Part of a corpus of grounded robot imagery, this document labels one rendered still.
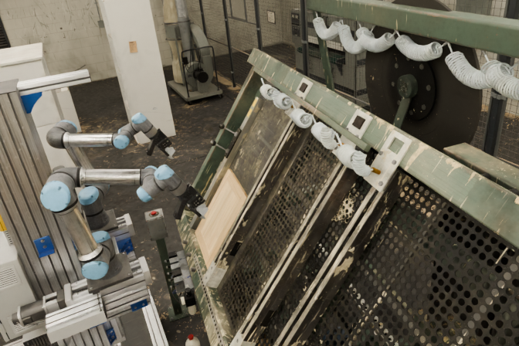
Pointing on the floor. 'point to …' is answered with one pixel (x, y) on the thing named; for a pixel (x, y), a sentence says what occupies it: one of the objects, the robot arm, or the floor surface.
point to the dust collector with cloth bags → (188, 54)
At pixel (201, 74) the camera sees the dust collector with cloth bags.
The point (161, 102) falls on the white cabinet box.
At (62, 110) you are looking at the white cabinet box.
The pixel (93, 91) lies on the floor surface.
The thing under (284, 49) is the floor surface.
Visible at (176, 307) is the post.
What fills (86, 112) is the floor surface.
